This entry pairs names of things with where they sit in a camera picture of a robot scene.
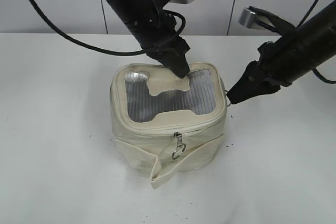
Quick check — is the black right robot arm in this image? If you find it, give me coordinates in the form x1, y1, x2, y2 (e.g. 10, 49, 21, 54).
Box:
227, 2, 335, 104

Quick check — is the cream zippered bag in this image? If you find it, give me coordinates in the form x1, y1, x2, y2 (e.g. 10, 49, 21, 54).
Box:
110, 62, 228, 189

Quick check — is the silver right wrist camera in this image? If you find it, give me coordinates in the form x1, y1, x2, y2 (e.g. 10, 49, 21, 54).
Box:
237, 6, 297, 36

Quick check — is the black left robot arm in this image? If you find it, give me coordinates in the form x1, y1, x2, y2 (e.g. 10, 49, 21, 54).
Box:
106, 0, 193, 78

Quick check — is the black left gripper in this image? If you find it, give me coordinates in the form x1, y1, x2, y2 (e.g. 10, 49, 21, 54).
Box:
131, 10, 190, 78

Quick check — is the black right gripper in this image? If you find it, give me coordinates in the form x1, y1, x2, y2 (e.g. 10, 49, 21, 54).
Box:
227, 37, 315, 104

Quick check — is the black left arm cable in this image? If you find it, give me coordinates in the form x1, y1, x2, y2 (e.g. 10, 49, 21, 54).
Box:
4, 0, 186, 57

